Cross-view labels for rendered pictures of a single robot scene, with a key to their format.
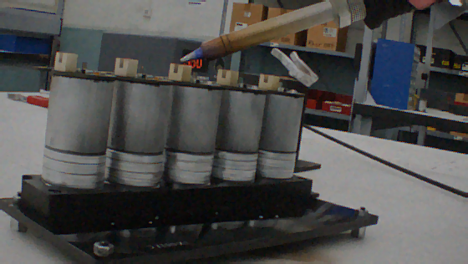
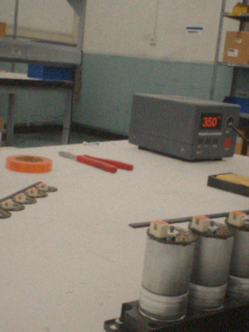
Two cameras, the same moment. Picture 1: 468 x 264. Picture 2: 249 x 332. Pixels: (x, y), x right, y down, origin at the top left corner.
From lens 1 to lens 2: 0.08 m
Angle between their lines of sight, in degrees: 12
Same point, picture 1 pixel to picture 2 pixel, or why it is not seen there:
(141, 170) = (213, 297)
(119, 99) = (197, 248)
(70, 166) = (164, 305)
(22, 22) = (47, 54)
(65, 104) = (161, 261)
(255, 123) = not seen: outside the picture
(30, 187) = (132, 319)
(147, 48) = (172, 111)
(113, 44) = (142, 105)
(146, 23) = (152, 50)
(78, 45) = (95, 68)
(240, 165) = not seen: outside the picture
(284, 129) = not seen: outside the picture
